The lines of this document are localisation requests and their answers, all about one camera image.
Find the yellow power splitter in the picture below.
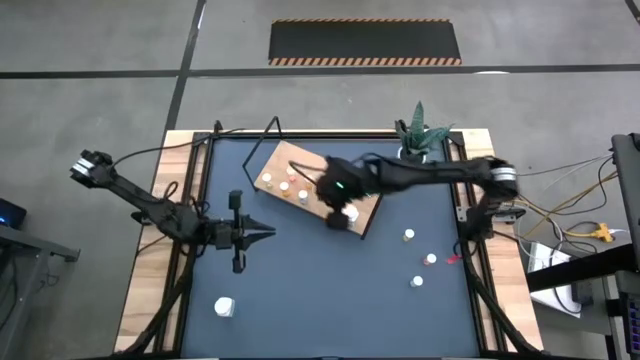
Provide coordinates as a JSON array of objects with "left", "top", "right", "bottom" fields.
[{"left": 589, "top": 222, "right": 615, "bottom": 245}]

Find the black aluminium table frame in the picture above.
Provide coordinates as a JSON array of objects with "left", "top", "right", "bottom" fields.
[{"left": 112, "top": 119, "right": 546, "bottom": 360}]

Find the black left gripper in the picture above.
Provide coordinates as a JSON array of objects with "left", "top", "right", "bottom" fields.
[{"left": 213, "top": 190, "right": 277, "bottom": 274}]

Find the white box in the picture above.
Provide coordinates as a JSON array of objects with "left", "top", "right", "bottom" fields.
[{"left": 527, "top": 240, "right": 584, "bottom": 319}]

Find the dark device blue light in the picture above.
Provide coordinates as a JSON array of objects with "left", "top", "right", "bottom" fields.
[{"left": 0, "top": 197, "right": 27, "bottom": 230}]

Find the wooden shelf black metal frame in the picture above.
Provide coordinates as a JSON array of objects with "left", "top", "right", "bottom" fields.
[{"left": 241, "top": 116, "right": 387, "bottom": 241}]

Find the black hazard striped floor mat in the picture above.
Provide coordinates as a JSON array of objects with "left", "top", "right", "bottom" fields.
[{"left": 268, "top": 18, "right": 463, "bottom": 67}]

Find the dark grey monitor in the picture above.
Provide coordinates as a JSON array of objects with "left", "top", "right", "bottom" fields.
[{"left": 610, "top": 132, "right": 640, "bottom": 251}]

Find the yellow extension cable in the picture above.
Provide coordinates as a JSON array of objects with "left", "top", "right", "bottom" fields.
[{"left": 519, "top": 169, "right": 621, "bottom": 241}]

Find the grey metal cart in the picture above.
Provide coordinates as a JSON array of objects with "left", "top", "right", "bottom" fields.
[{"left": 0, "top": 224, "right": 81, "bottom": 360}]

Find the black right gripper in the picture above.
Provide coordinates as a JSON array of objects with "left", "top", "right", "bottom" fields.
[{"left": 315, "top": 155, "right": 369, "bottom": 232}]

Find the snake plant white pot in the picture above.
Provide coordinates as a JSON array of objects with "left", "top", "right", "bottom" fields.
[{"left": 394, "top": 101, "right": 455, "bottom": 164}]

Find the black desk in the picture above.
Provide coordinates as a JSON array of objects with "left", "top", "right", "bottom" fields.
[{"left": 525, "top": 243, "right": 640, "bottom": 360}]

